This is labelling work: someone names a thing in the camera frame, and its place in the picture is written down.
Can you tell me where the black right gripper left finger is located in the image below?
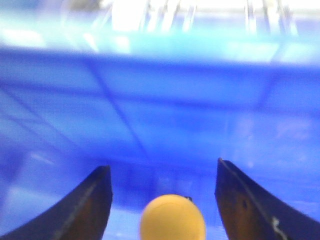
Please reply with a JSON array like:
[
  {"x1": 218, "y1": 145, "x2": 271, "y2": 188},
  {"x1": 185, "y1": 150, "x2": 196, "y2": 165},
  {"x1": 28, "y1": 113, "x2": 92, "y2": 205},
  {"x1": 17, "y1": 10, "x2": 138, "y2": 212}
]
[{"x1": 0, "y1": 165, "x2": 113, "y2": 240}]

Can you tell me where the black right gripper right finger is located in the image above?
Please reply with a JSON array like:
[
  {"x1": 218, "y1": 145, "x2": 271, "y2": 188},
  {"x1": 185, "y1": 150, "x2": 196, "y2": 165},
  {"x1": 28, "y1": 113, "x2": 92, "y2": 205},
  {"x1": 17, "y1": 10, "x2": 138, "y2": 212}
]
[{"x1": 215, "y1": 158, "x2": 320, "y2": 240}]

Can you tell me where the yellow push button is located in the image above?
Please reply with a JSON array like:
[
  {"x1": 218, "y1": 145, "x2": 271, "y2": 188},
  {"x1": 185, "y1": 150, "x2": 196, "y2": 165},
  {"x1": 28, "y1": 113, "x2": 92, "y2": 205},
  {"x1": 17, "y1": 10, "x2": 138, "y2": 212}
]
[{"x1": 139, "y1": 194, "x2": 206, "y2": 240}]

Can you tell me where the large blue plastic crate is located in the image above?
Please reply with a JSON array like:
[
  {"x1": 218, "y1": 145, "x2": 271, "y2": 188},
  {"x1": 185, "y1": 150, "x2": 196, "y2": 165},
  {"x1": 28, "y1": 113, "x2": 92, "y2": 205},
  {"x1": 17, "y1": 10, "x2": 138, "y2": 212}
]
[{"x1": 0, "y1": 38, "x2": 320, "y2": 240}]

